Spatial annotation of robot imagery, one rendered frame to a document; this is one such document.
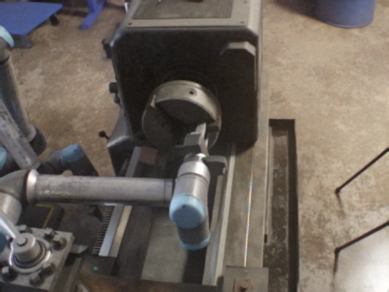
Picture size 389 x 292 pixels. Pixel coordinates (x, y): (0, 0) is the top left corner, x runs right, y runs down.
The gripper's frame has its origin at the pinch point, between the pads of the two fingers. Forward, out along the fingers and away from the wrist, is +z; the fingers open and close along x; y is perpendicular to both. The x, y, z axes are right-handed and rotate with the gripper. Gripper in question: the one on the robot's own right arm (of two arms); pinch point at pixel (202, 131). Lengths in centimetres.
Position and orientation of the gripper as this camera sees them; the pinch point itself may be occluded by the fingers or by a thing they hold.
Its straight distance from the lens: 139.9
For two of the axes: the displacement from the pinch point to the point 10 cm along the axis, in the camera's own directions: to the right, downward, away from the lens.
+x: 2.3, 7.3, 6.4
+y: -9.6, 0.9, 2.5
